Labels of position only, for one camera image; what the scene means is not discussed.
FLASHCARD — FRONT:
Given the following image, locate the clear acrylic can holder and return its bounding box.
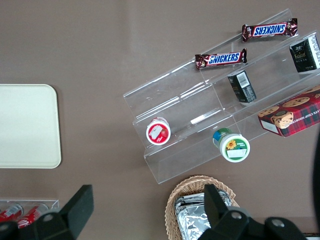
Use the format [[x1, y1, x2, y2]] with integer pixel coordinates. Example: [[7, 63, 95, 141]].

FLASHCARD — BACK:
[[0, 198, 61, 220]]

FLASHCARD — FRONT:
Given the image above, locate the Snickers chocolate bar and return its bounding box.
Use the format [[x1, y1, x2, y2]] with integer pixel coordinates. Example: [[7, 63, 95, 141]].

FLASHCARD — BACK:
[[241, 17, 299, 43], [194, 48, 248, 72]]

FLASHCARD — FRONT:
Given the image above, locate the red tartan cookie box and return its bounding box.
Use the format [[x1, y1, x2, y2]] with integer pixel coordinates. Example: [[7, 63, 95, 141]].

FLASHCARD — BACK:
[[257, 84, 320, 138]]

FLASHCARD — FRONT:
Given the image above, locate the foil wrapped sandwich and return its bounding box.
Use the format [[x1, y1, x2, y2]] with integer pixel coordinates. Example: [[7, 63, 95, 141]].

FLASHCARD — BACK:
[[174, 203, 213, 240], [177, 189, 235, 210]]

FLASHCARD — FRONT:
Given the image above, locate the green sunflower lid cup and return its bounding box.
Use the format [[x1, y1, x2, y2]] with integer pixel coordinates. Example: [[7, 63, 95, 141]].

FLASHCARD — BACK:
[[212, 127, 251, 163]]

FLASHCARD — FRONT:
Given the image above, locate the red lid yogurt cup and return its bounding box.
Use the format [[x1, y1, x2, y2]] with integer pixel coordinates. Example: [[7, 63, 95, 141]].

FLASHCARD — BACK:
[[145, 116, 172, 146]]

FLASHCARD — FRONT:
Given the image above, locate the woven wicker basket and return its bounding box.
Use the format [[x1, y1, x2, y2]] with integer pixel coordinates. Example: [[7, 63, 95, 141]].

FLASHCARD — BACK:
[[164, 175, 241, 240]]

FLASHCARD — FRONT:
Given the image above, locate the cream plastic tray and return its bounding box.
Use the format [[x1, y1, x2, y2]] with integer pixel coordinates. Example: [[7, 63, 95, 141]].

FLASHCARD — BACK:
[[0, 83, 62, 169]]

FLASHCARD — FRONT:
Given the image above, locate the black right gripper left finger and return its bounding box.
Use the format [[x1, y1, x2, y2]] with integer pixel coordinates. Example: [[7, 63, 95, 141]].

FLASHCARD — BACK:
[[31, 184, 95, 240]]

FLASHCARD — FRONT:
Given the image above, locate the black drink carton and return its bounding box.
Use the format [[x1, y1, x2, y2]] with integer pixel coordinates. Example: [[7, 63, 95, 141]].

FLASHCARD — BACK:
[[289, 34, 320, 74], [226, 70, 258, 104]]

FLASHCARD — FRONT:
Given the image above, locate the red cola can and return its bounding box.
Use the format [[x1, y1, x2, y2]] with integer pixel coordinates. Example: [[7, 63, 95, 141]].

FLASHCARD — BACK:
[[17, 203, 50, 229], [0, 203, 25, 223]]

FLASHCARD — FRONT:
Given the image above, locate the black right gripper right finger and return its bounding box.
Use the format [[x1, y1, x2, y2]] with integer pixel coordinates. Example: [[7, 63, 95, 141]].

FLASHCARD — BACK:
[[203, 183, 265, 240]]

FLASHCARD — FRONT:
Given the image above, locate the clear acrylic tiered shelf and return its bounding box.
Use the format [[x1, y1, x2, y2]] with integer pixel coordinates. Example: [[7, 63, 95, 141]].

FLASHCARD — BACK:
[[122, 8, 320, 185]]

